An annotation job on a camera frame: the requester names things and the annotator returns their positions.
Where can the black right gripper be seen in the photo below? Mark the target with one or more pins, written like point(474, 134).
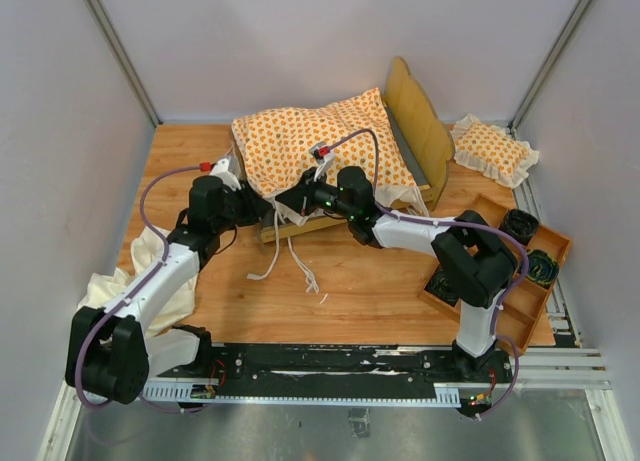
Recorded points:
point(300, 198)

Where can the wooden pet bed frame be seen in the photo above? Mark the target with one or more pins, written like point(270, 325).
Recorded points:
point(424, 140)

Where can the dark rolled sock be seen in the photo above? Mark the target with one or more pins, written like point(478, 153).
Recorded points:
point(543, 269)
point(520, 225)

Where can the duck print bed cover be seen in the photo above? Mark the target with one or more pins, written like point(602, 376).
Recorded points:
point(320, 151)

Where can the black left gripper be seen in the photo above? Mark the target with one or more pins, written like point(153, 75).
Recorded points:
point(256, 206)

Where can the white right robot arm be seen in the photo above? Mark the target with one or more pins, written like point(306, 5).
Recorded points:
point(436, 237)

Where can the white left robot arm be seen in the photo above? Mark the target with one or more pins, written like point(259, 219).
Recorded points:
point(108, 353)

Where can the dark rolled sock upper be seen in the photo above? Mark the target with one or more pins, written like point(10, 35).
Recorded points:
point(520, 225)

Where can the duck print small pillow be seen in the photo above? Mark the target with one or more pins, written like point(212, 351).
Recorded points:
point(488, 149)

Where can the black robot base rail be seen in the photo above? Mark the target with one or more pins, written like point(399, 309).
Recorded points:
point(343, 375)

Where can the wooden compartment organizer box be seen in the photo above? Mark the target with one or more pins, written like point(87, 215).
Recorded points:
point(483, 270)

